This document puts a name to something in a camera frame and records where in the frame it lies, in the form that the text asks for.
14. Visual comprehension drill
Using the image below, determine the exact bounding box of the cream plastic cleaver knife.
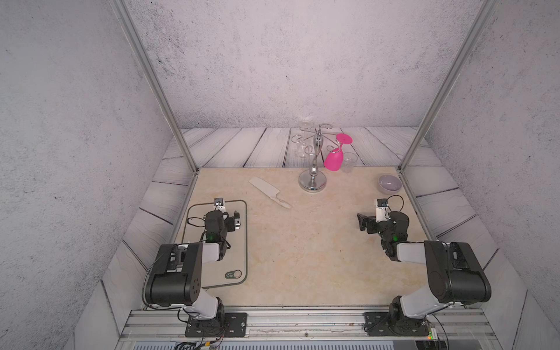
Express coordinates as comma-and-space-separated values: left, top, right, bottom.
249, 177, 292, 209

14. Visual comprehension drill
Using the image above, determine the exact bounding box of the beige cutting board green rim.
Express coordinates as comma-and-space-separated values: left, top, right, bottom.
176, 200, 248, 289

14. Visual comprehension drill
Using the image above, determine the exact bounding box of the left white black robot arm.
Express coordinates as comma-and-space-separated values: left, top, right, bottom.
142, 198, 241, 328

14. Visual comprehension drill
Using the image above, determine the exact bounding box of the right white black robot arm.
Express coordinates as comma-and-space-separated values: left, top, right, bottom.
357, 198, 491, 336

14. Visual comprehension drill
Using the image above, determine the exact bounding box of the lilac small bowl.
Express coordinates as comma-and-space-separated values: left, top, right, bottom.
377, 174, 402, 195

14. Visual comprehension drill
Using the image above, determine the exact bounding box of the clear plastic cup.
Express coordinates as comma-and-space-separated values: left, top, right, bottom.
341, 153, 358, 173

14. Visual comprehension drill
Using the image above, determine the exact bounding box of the silver glass holder stand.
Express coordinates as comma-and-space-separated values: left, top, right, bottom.
290, 121, 339, 193

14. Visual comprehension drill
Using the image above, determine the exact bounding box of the pink plastic wine glass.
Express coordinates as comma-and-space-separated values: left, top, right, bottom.
324, 133, 353, 172

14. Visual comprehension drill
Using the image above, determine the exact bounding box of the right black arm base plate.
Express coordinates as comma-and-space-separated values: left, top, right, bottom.
364, 312, 430, 337

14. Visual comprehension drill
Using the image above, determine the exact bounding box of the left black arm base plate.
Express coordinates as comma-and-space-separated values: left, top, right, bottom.
185, 313, 247, 338

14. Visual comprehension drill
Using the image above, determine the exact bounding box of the aluminium mounting rail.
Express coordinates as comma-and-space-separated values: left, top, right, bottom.
117, 306, 501, 349

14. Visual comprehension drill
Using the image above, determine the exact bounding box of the left aluminium frame post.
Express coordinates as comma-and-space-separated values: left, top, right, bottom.
111, 0, 199, 174

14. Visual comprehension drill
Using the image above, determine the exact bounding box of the aluminium frame post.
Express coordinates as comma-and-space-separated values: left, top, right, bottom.
111, 0, 199, 174
398, 0, 498, 174

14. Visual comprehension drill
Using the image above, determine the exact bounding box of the right aluminium frame post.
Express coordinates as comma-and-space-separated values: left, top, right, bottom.
398, 0, 498, 174

